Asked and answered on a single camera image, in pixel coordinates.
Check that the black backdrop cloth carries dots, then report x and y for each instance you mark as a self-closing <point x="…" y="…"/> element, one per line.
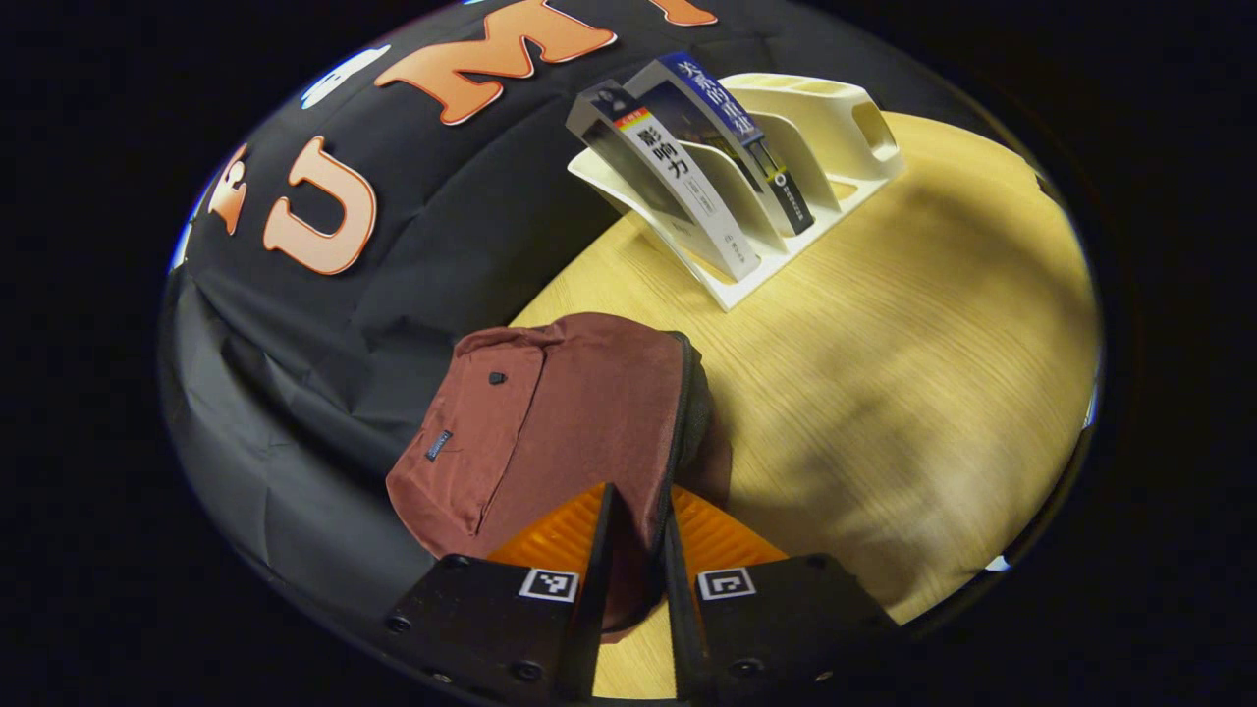
<point x="422" y="255"/>

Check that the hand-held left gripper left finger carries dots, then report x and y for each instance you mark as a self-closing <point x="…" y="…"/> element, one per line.
<point x="597" y="589"/>

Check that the red schoolbag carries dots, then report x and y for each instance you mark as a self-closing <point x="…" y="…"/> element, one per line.
<point x="570" y="412"/>

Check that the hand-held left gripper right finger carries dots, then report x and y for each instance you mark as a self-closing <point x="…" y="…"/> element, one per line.
<point x="678" y="628"/>

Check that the dark blue cover book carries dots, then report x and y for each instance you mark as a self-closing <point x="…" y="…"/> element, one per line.
<point x="732" y="123"/>

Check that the white bookshelf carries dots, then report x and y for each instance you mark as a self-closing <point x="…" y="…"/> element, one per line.
<point x="835" y="128"/>

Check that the white spine book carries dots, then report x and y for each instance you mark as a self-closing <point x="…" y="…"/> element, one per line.
<point x="678" y="177"/>

